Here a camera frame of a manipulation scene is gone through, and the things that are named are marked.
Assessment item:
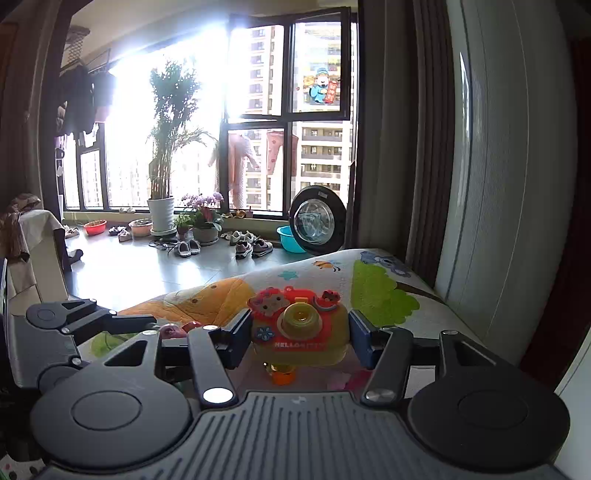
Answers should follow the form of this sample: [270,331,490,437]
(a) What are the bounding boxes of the small pink toy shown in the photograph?
[158,322,202,341]

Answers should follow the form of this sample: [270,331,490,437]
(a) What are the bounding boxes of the round washing machine door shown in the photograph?
[288,185,352,257]

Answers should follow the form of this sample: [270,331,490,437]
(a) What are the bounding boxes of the grey brown curtain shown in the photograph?
[356,0,463,288]

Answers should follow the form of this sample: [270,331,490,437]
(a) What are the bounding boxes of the hanging pink pants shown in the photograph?
[228,131,262,206]

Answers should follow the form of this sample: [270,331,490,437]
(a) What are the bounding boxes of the hanging dark clothes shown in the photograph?
[54,64,117,149]

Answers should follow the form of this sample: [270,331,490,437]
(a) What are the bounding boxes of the printed quilted desktop mat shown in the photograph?
[90,248,511,393]

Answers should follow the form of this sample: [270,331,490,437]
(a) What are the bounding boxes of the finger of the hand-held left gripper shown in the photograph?
[60,299,158,335]

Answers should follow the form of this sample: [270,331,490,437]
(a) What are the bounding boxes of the cartoon window sticker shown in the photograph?
[302,66,341,106]

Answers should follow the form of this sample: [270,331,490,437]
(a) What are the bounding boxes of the chair with draped cloth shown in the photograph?
[0,193,85,308]

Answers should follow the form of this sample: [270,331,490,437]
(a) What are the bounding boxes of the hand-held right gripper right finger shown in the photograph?
[348,309,502,408]

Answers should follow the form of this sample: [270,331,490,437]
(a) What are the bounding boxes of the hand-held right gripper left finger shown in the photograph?
[104,309,254,409]

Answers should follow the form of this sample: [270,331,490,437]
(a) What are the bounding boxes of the tall plant in white pot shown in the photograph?
[146,59,219,234]

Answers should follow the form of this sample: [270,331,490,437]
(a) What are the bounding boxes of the blue plastic basin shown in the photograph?
[276,225,308,254]

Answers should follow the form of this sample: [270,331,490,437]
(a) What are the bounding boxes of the black window frame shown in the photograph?
[60,4,358,217]

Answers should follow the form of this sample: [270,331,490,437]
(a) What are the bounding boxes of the potted pink orchid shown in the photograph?
[180,191,226,246]

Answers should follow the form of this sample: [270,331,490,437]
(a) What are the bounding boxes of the red yellow toy camera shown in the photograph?
[248,286,351,387]

